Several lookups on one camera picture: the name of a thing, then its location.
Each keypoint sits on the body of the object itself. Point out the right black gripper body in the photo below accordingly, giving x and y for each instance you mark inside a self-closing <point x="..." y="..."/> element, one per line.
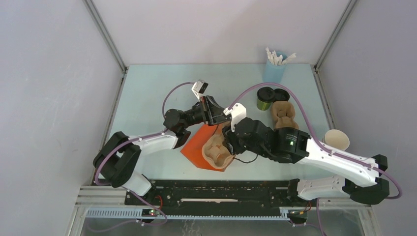
<point x="237" y="146"/>

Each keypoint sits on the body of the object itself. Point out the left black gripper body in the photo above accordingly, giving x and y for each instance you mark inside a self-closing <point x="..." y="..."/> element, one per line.
<point x="203" y="114"/>

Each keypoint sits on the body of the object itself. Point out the orange paper bag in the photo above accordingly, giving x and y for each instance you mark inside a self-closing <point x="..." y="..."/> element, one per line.
<point x="192" y="150"/>

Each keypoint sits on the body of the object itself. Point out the black coffee cup lid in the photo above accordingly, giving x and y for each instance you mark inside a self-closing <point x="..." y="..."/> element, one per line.
<point x="266" y="94"/>

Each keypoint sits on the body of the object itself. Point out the green paper coffee cup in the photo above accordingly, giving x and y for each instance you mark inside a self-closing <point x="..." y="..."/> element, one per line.
<point x="264" y="104"/>

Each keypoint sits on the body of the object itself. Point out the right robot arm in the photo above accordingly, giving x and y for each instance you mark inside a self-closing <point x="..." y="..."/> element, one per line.
<point x="352" y="177"/>

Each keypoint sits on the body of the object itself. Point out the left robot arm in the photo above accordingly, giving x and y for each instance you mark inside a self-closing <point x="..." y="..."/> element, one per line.
<point x="116" y="163"/>

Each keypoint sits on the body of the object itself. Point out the brown cardboard cup carrier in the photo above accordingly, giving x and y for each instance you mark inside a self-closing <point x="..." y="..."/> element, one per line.
<point x="283" y="114"/>

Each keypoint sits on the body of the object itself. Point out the light blue holder cup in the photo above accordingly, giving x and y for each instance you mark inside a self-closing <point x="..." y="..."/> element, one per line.
<point x="273" y="73"/>

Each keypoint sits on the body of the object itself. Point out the white wrapped stirrer sticks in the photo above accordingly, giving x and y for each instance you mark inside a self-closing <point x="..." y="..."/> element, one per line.
<point x="279" y="59"/>

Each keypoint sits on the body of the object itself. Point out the stack of paper cups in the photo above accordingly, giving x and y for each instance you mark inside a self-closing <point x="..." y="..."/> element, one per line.
<point x="337" y="139"/>

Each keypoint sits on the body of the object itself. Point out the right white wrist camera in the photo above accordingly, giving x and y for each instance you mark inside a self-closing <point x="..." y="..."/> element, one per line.
<point x="237" y="112"/>

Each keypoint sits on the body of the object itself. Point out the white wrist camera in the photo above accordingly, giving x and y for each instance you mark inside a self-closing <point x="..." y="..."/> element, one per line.
<point x="199" y="88"/>
<point x="237" y="112"/>

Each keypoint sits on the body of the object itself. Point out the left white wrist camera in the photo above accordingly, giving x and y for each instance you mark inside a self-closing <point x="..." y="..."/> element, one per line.
<point x="199" y="88"/>

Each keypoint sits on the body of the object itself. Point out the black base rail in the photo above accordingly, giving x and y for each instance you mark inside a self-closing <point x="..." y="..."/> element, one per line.
<point x="207" y="200"/>

